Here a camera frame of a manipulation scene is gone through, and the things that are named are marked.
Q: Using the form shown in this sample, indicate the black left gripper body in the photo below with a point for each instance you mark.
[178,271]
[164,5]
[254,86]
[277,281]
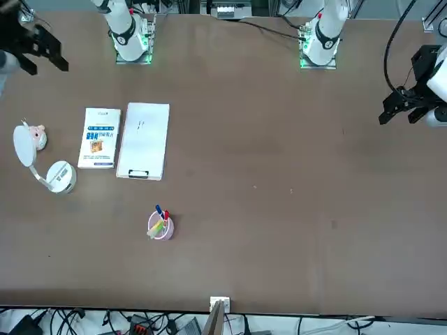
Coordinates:
[424,63]

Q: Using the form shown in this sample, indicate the blue marker pen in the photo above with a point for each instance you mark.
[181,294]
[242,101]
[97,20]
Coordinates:
[159,209]

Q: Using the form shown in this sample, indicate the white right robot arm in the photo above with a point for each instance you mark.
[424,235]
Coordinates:
[122,31]

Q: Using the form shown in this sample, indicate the red marker pen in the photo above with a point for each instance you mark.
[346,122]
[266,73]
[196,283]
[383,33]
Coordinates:
[166,214]

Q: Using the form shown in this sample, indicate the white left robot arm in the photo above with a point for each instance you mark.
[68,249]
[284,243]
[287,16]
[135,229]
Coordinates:
[326,31]

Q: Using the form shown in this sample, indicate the white table edge bracket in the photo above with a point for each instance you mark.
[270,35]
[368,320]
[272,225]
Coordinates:
[227,301]

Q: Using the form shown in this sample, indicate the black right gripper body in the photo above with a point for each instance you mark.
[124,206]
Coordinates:
[14,31]

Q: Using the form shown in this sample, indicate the white clipboard with black clip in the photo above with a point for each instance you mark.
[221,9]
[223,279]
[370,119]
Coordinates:
[143,139]

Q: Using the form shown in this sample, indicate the black power strip red switches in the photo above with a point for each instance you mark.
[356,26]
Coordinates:
[141,326]

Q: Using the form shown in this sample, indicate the white and blue book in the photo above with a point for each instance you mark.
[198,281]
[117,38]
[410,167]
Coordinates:
[99,153]

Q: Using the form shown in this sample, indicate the aluminium profile rail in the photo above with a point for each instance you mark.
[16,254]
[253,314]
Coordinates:
[433,15]

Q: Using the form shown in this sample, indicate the pink plush pig toy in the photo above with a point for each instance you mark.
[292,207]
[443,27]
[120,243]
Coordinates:
[41,137]

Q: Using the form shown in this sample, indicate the grey camera stand post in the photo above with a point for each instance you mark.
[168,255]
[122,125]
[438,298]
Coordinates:
[214,321]

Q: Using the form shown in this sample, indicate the pink translucent pen cup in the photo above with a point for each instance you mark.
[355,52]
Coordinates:
[169,230]

